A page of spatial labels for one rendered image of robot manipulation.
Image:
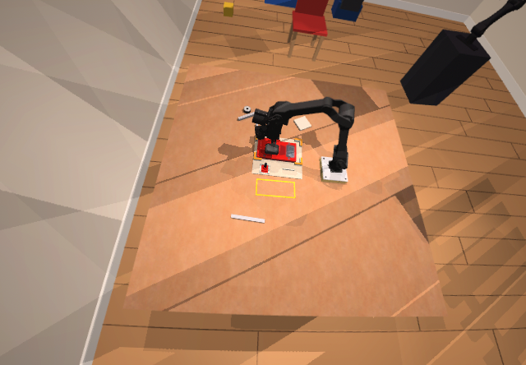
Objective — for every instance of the cream flat square tile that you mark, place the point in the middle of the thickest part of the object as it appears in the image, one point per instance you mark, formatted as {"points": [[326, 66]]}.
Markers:
{"points": [[302, 123]]}

